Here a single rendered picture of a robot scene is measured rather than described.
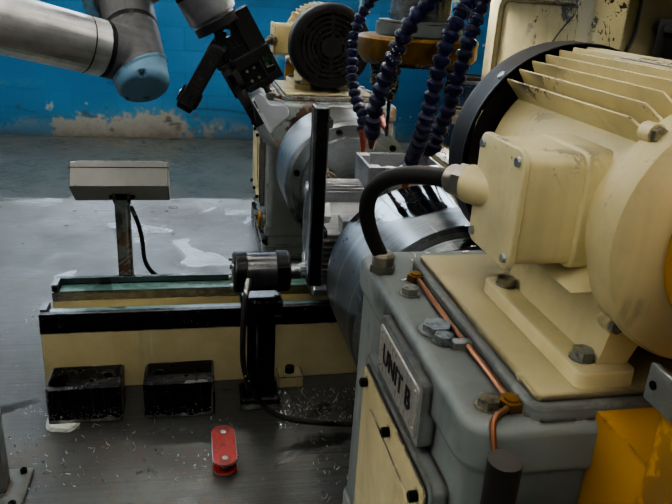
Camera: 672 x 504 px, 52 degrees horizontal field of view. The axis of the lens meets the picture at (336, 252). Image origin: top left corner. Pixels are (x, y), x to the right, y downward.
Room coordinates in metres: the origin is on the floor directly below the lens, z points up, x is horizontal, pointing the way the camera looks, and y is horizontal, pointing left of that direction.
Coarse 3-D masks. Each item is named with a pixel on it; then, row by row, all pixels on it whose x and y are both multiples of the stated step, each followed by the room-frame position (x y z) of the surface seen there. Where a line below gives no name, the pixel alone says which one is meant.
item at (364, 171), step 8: (360, 152) 1.11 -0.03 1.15; (360, 160) 1.07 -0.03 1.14; (368, 160) 1.10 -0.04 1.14; (376, 160) 1.11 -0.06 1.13; (384, 160) 1.12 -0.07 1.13; (392, 160) 1.12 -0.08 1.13; (400, 160) 1.12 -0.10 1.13; (424, 160) 1.11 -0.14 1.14; (432, 160) 1.08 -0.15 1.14; (360, 168) 1.07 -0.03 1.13; (368, 168) 1.02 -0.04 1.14; (376, 168) 1.02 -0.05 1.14; (384, 168) 1.02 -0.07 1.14; (360, 176) 1.07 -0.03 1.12; (368, 176) 1.01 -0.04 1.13; (400, 184) 1.02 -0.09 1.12; (416, 184) 1.03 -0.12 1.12; (384, 192) 1.02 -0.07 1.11
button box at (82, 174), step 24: (72, 168) 1.17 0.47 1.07; (96, 168) 1.17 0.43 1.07; (120, 168) 1.18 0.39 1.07; (144, 168) 1.19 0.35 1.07; (168, 168) 1.20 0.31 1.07; (72, 192) 1.16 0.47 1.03; (96, 192) 1.17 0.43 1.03; (120, 192) 1.18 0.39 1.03; (144, 192) 1.19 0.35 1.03; (168, 192) 1.20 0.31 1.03
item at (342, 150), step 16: (336, 112) 1.37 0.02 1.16; (352, 112) 1.39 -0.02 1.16; (304, 128) 1.34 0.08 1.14; (336, 128) 1.27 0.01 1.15; (352, 128) 1.27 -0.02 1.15; (288, 144) 1.34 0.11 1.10; (304, 144) 1.26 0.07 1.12; (336, 144) 1.26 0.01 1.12; (352, 144) 1.27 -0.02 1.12; (368, 144) 1.28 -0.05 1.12; (384, 144) 1.29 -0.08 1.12; (288, 160) 1.28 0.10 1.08; (304, 160) 1.26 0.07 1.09; (336, 160) 1.26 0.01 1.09; (352, 160) 1.27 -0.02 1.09; (288, 176) 1.25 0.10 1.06; (304, 176) 1.25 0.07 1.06; (336, 176) 1.26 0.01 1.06; (352, 176) 1.27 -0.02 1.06; (288, 192) 1.25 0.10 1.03
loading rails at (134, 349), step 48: (96, 288) 1.01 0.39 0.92; (144, 288) 1.02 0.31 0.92; (192, 288) 1.03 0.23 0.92; (48, 336) 0.89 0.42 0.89; (96, 336) 0.90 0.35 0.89; (144, 336) 0.92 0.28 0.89; (192, 336) 0.93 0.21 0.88; (288, 336) 0.97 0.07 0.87; (336, 336) 0.98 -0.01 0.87; (288, 384) 0.93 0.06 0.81
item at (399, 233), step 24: (408, 192) 0.83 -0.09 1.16; (432, 192) 0.82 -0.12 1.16; (384, 216) 0.78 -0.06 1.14; (408, 216) 0.75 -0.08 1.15; (432, 216) 0.74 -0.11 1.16; (456, 216) 0.73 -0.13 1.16; (360, 240) 0.77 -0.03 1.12; (384, 240) 0.73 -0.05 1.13; (408, 240) 0.70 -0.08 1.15; (432, 240) 0.69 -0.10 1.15; (456, 240) 0.69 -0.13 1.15; (336, 264) 0.79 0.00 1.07; (360, 264) 0.73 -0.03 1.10; (336, 288) 0.77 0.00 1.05; (360, 288) 0.69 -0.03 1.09; (336, 312) 0.77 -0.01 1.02; (360, 312) 0.67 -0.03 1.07
